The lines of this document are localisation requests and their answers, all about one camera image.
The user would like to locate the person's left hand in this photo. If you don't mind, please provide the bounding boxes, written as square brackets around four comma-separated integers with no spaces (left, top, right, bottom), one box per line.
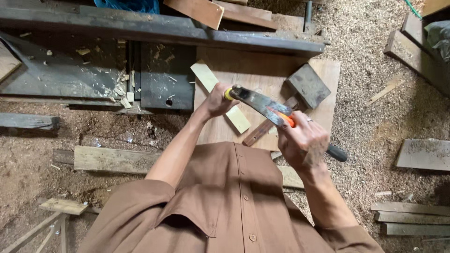
[202,82,241,119]

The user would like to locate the person's right hand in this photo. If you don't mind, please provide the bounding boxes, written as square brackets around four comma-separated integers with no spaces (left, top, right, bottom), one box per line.
[276,111,331,173]

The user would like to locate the orange black handled blade tool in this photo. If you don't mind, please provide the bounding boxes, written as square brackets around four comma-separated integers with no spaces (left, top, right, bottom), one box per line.
[229,85,348,163]

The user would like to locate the pale wood strip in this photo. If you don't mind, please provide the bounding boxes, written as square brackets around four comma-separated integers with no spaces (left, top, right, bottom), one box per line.
[190,59,252,135]

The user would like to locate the plywood board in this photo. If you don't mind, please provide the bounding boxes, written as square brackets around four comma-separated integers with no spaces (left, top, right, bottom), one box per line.
[193,47,341,152]

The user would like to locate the reddish wooden plank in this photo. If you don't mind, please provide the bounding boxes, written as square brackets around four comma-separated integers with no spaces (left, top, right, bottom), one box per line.
[211,0,278,31]

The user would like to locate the light brown wooden board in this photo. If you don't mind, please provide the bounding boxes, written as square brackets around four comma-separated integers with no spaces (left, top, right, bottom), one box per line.
[163,0,225,31]

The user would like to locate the wooden mallet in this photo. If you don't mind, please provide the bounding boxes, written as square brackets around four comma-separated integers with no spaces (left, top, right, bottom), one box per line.
[242,63,332,147]

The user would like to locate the dark metal machine bench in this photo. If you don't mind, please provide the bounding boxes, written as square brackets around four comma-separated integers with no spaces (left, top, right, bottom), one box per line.
[0,0,332,116]

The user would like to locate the scattered wood chips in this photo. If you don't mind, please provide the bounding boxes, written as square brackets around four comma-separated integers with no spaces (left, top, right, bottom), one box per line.
[18,31,197,110]

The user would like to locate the metal pipe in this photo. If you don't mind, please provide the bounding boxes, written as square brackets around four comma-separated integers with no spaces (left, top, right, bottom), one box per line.
[304,0,313,26]

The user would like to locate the brown button shirt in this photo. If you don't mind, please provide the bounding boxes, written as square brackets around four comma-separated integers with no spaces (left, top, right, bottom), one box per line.
[77,141,386,253]

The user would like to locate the blue plastic bag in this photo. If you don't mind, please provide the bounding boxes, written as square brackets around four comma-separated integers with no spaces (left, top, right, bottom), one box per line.
[93,0,161,15]

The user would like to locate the long dusty wooden plank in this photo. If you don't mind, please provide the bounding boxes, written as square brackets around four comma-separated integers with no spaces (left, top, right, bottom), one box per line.
[73,145,305,189]

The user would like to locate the thin wood offcut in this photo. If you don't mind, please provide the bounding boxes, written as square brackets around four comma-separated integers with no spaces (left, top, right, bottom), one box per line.
[365,78,403,107]

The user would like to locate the short dark plank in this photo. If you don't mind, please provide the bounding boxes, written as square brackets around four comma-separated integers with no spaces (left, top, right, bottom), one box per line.
[52,149,75,166]

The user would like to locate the thick wooden beam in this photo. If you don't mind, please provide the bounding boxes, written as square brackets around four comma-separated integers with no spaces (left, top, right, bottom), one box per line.
[401,12,438,58]
[383,30,450,97]

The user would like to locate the dark weathered beam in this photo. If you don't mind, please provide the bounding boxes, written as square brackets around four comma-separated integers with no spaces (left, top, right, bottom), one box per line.
[0,112,60,133]

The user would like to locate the grey flat board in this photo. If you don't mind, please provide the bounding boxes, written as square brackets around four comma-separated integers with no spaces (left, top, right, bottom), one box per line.
[395,138,450,172]

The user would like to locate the worn wooden board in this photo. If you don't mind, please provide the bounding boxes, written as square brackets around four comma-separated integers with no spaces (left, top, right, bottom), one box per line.
[0,41,22,84]

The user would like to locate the grey wooden plank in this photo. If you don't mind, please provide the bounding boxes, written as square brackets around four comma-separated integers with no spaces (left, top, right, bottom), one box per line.
[370,201,450,217]
[374,210,450,226]
[381,222,450,237]

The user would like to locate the dark plastic sheet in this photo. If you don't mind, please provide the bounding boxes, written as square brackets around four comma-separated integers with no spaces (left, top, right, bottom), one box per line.
[424,20,450,63]

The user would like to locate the tan wooden board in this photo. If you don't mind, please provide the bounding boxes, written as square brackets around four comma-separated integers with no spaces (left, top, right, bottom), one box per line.
[420,0,450,18]

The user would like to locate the wooden stool frame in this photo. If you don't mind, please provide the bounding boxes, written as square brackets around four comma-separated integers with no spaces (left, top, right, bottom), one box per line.
[0,198,89,253]

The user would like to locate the green hose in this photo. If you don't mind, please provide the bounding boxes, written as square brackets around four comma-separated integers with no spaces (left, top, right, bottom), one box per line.
[404,0,423,20]

